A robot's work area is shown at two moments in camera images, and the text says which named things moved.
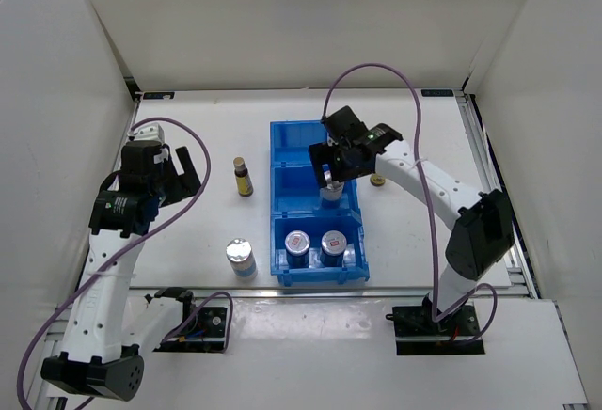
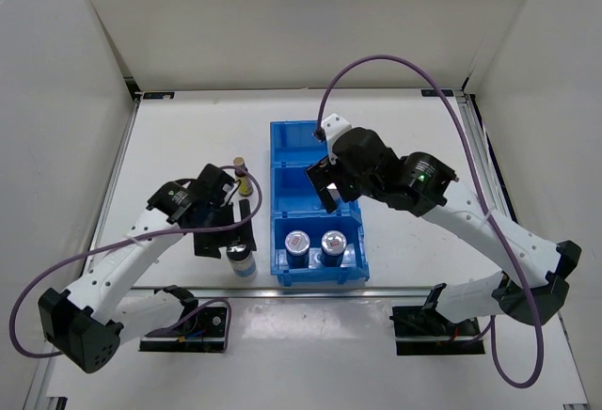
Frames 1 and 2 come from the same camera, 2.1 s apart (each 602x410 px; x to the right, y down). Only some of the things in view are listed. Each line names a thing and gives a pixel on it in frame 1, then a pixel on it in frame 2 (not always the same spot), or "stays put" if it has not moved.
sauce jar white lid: (297, 244) stays put
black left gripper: (184, 185) to (208, 245)
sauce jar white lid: (333, 245) stays put
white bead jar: (240, 254) stays put
